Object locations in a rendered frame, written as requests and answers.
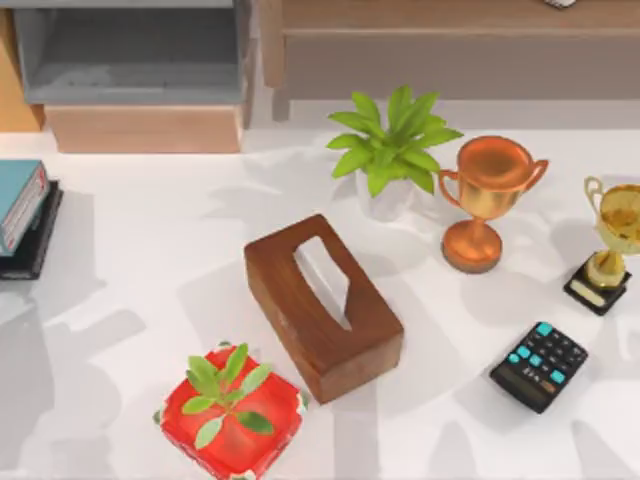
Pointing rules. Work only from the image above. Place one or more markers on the brown wooden tissue box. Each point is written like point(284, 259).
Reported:
point(310, 320)

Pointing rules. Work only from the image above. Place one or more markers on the white pot green plant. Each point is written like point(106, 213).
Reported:
point(395, 150)

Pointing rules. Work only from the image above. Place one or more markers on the copper trophy cup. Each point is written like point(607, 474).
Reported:
point(487, 195)

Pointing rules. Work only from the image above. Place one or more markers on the pale wooden drawer front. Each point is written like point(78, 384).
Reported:
point(145, 127)

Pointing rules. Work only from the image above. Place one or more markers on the red square plant pot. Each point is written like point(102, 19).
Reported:
point(240, 440)

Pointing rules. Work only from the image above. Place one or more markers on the wooden open shelf unit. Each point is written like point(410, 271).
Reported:
point(450, 45)

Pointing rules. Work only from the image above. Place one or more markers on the black calculator blue keys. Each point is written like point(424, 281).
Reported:
point(542, 367)

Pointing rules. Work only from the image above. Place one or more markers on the black book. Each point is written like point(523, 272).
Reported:
point(35, 250)

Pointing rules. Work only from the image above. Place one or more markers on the gold trophy black base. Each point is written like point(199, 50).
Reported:
point(612, 235)

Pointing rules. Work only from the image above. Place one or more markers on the teal book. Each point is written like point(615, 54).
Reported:
point(17, 200)

